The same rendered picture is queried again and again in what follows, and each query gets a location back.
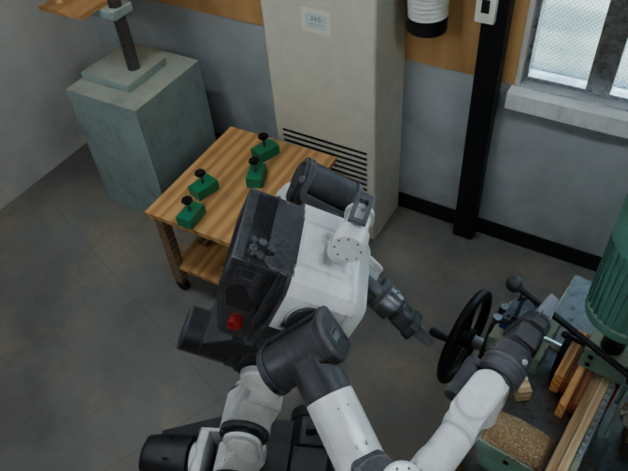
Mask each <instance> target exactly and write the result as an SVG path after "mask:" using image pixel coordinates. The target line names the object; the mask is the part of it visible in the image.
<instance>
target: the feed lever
mask: <svg viewBox="0 0 628 471"><path fill-rule="evenodd" d="M506 287H507V289H508V290H509V291H510V292H512V293H517V292H519V293H521V294H522V295H523V296H525V297H526V298H527V299H528V300H530V301H531V302H532V303H533V304H535V305H536V306H537V307H539V306H540V305H541V304H542V303H543V302H542V301H540V300H539V299H538V298H537V297H535V296H534V295H533V294H532V293H530V292H529V291H528V290H526V289H525V288H524V287H523V282H522V279H521V278H520V277H518V276H511V277H509V278H507V280H506ZM552 319H554V320H555V321H556V322H558V323H559V324H560V325H562V327H563V328H564V329H566V330H567V331H568V332H569V333H571V334H572V335H573V336H575V337H576V338H577V339H578V340H580V341H581V342H582V343H583V344H585V345H586V346H587V347H588V348H590V349H591V350H592V351H594V352H595V353H596V354H597V355H599V356H600V357H601V358H602V359H604V360H605V361H606V362H607V363H609V364H610V365H612V366H613V367H614V368H615V369H617V370H618V371H619V372H620V373H622V374H623V375H624V376H625V377H627V378H628V369H626V368H625V367H624V366H623V365H621V364H620V363H619V362H617V361H616V360H615V359H614V358H612V357H611V356H610V355H609V354H607V353H606V352H605V351H603V350H602V349H601V348H599V347H598V346H597V345H596V344H594V343H593V342H592V341H591V340H590V339H589V338H588V337H587V336H585V335H584V334H583V333H581V332H580V331H579V330H577V329H576V328H575V327H574V326H572V325H571V324H570V323H569V322H567V321H566V320H565V319H563V318H562V317H561V316H560V315H558V314H557V313H556V312H555V311H554V313H553V316H552Z"/></svg>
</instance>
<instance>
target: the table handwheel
mask: <svg viewBox="0 0 628 471"><path fill-rule="evenodd" d="M481 303H482V304H481ZM480 304H481V308H480V312H479V314H478V318H477V321H476V324H475V326H474V328H471V326H472V322H473V319H474V316H475V313H476V310H477V308H478V306H479V305H480ZM491 307H492V294H491V292H490V291H489V290H486V289H483V290H480V291H478V292H477V293H475V294H474V295H473V297H472V298H471V299H470V300H469V301H468V303H467V304H466V305H465V307H464V309H463V310H462V312H461V314H460V315H459V317H458V319H457V320H456V322H455V323H454V325H453V327H452V329H451V331H450V334H449V336H448V338H447V340H446V343H445V345H444V348H443V350H442V352H441V355H440V358H439V361H438V365H437V370H436V376H437V379H438V381H439V382H440V383H443V384H447V383H449V382H451V380H452V379H453V377H454V376H455V374H456V373H457V371H458V370H459V368H460V367H461V365H462V364H463V362H464V360H465V359H466V357H467V356H469V355H471V354H472V352H473V350H474V349H475V350H478V351H480V349H481V346H482V344H483V341H484V339H483V338H482V337H480V336H481V334H482V332H483V329H484V327H485V324H486V322H487V319H488V317H489V314H490V311H491ZM462 349H463V350H462ZM461 350H462V352H461V353H460V351H461ZM459 353H460V355H459V356H458V354H459ZM457 356H458V358H457ZM456 358H457V359H456ZM455 359H456V361H455ZM454 361H455V362H454Z"/></svg>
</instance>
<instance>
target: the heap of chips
mask: <svg viewBox="0 0 628 471"><path fill-rule="evenodd" d="M482 438H483V439H485V440H487V441H489V442H490V443H492V444H494V445H495V446H496V447H498V448H500V449H501V450H504V451H505V452H507V453H509V454H510V455H512V456H514V457H516V458H517V459H519V460H521V461H522V462H524V463H526V464H528V465H530V466H532V467H533V468H534V469H536V470H537V471H541V469H542V467H543V465H544V463H545V461H546V460H547V458H548V456H549V454H550V451H551V449H552V447H553V445H554V444H555V442H556V440H555V439H553V438H551V437H550V436H548V435H545V434H544V433H543V432H542V431H540V430H539V429H537V428H536V427H534V426H533V425H531V424H530V423H528V422H526V421H523V420H522V419H520V418H518V417H515V416H513V415H511V414H508V413H506V412H505V411H503V410H501V411H500V413H499V415H498V418H497V421H496V423H495V425H494V426H492V427H491V428H488V429H487V430H486V432H485V433H484V435H483V437H482Z"/></svg>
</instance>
